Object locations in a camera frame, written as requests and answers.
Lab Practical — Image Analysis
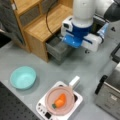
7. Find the stainless toaster oven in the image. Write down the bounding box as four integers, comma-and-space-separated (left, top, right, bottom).
93, 43, 120, 120

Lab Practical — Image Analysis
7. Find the white induction cooker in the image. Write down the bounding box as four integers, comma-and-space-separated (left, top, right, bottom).
36, 81, 83, 120

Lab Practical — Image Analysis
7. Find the orange toy carrot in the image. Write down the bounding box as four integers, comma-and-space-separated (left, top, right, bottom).
52, 94, 66, 109

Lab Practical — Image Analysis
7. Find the pink frying pan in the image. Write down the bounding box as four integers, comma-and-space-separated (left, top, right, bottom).
45, 76, 80, 116

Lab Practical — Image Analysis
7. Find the grey metal drawer bin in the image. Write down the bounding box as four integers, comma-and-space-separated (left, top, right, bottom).
46, 37, 74, 64

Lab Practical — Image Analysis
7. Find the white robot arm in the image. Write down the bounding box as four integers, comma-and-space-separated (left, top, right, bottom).
61, 0, 120, 52

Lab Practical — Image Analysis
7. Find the wooden shelf cabinet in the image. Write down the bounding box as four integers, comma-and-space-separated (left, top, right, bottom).
10, 0, 73, 61

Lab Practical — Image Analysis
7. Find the teal bowl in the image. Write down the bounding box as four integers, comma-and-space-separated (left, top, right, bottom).
10, 66, 37, 90

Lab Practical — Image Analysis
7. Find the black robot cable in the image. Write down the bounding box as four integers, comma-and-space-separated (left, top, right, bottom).
45, 0, 64, 37

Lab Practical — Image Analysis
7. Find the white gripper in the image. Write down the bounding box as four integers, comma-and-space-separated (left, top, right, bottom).
61, 16, 102, 52

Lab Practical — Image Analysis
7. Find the blue striped cloth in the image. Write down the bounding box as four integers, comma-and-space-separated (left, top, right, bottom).
97, 23, 108, 39

